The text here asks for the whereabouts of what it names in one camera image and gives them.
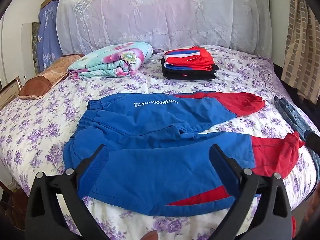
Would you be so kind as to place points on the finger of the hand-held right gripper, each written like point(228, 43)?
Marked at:
point(315, 142)

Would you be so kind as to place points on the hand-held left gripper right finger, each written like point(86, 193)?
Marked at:
point(225, 165)

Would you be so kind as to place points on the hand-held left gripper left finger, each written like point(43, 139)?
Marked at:
point(95, 165)

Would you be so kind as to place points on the blue and red pants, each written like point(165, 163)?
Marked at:
point(150, 130)

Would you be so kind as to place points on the blue denim jeans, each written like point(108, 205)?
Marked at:
point(292, 115)

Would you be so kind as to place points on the bed with purple floral sheet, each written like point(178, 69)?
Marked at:
point(37, 130)

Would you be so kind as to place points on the folded black garment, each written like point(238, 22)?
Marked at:
point(187, 75)

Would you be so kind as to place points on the brown pillow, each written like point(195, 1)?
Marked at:
point(42, 80)

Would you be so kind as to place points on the beige brick-pattern curtain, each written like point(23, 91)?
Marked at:
point(300, 42)

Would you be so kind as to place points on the folded floral quilt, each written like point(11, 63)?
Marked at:
point(112, 60)

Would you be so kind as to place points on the folded red striped garment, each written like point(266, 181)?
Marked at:
point(197, 57)

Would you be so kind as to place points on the wooden headboard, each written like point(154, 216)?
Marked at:
point(10, 92)

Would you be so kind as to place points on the leaning framed painting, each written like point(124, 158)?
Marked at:
point(35, 45)

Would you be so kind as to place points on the blue patterned cloth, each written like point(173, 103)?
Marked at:
point(47, 37)

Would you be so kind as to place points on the white lace cover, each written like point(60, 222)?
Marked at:
point(162, 12)

